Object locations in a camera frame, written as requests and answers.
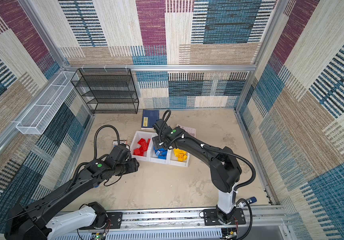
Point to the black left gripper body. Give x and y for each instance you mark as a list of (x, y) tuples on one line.
[(128, 166)]

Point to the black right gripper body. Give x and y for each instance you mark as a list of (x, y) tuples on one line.
[(158, 141)]

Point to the yellow studded lego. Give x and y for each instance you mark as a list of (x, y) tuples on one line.
[(177, 152)]

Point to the blue lego with studs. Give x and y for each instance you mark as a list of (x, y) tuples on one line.
[(164, 157)]

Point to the red long lego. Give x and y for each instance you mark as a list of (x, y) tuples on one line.
[(138, 152), (143, 149)]

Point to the yellow lego cluster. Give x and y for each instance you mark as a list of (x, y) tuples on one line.
[(184, 153)]

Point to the yellow square lego brick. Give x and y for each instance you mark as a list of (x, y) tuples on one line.
[(182, 158)]

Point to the red lego brick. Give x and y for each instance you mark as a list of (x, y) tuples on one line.
[(142, 142)]

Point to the blue lego bottom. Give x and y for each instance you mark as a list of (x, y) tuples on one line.
[(159, 153)]

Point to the red long lego bottom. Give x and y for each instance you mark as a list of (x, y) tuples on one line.
[(143, 149)]

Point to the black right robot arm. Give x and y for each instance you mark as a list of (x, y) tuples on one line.
[(223, 163)]

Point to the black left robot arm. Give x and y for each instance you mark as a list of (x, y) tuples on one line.
[(39, 220)]

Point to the colourful marker pack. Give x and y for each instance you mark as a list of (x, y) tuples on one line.
[(122, 142)]

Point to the pink calculator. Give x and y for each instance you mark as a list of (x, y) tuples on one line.
[(191, 131)]

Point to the white three-compartment bin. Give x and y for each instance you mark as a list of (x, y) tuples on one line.
[(149, 155)]

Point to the dark blue book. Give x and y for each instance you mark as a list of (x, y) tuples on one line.
[(149, 118)]

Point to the blue white marker pen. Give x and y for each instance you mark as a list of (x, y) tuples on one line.
[(244, 202)]

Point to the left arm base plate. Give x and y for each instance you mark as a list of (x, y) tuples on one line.
[(112, 220)]

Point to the black wire shelf rack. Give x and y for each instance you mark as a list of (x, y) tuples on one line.
[(107, 91)]

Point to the aluminium rail front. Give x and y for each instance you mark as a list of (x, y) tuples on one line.
[(262, 223)]

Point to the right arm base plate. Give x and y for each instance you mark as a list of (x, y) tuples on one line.
[(215, 217)]

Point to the white wire mesh basket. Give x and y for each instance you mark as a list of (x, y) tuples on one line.
[(40, 115)]

